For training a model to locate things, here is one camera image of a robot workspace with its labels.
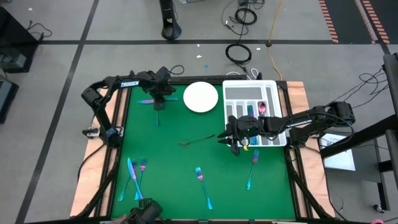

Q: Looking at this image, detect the white cutlery organizer tray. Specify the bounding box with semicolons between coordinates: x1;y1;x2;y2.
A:
222;80;287;147

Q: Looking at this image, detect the black cabinet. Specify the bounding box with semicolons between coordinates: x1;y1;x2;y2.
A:
0;6;40;74

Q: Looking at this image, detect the black table frame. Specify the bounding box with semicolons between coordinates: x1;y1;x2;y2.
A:
74;70;336;224

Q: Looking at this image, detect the orange extension cable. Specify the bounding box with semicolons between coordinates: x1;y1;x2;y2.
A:
266;0;285;81

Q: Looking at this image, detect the black striped floor mat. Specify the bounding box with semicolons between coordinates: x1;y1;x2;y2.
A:
317;0;398;45

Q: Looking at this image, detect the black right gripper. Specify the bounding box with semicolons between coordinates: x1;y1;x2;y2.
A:
216;115;274;156

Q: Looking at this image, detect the black boxy device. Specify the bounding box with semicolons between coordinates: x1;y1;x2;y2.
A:
124;197;164;224

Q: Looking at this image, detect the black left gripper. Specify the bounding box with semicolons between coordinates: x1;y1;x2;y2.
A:
138;67;177;111

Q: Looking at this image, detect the black equipment case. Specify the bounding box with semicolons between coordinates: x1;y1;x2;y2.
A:
0;77;20;124

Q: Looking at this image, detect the iridescent rainbow fork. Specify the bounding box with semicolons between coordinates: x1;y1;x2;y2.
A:
195;166;215;210
134;157;147;200
118;159;137;202
244;149;260;191

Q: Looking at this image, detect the black floor stand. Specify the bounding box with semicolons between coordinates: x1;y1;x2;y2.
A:
159;0;182;41

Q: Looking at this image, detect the coiled black cable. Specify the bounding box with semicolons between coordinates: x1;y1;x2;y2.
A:
233;6;258;26
224;42;253;65

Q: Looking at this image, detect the white paper sheet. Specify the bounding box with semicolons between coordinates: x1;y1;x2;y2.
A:
319;133;356;172

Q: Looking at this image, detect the black metal rig stand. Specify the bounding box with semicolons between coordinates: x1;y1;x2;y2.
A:
319;52;398;213

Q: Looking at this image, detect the white round plate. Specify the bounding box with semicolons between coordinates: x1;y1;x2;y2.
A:
183;81;220;113

